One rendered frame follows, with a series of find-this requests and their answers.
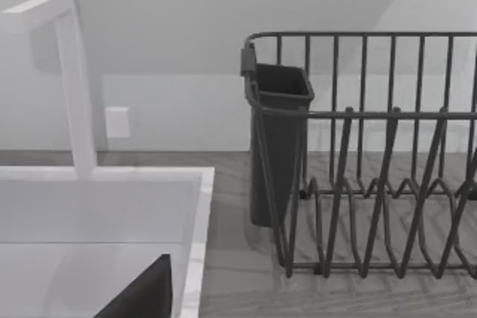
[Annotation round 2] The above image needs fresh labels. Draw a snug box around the white sink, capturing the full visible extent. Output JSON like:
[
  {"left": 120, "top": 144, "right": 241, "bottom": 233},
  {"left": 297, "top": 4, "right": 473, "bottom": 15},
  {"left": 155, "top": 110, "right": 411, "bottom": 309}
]
[{"left": 0, "top": 166, "right": 216, "bottom": 318}]

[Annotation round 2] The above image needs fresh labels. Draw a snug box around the dark grey cutlery holder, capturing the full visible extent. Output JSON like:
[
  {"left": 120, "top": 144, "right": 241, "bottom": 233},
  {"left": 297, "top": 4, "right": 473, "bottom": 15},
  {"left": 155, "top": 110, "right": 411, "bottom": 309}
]
[{"left": 248, "top": 63, "right": 315, "bottom": 228}]

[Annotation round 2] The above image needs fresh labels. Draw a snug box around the white tall tap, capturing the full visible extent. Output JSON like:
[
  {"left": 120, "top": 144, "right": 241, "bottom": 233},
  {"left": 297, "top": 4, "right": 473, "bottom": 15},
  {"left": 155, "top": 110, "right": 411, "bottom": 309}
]
[{"left": 0, "top": 0, "right": 100, "bottom": 181}]

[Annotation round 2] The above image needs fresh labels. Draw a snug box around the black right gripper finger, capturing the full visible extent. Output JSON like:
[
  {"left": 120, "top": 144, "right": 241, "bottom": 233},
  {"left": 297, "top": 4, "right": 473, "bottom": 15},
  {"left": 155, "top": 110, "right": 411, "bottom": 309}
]
[{"left": 93, "top": 253, "right": 173, "bottom": 318}]

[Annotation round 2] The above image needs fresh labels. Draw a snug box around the dark grey wire dish rack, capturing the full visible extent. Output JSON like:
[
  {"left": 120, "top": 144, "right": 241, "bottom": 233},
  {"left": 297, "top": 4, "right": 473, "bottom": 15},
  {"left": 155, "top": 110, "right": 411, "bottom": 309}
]
[{"left": 240, "top": 31, "right": 477, "bottom": 280}]

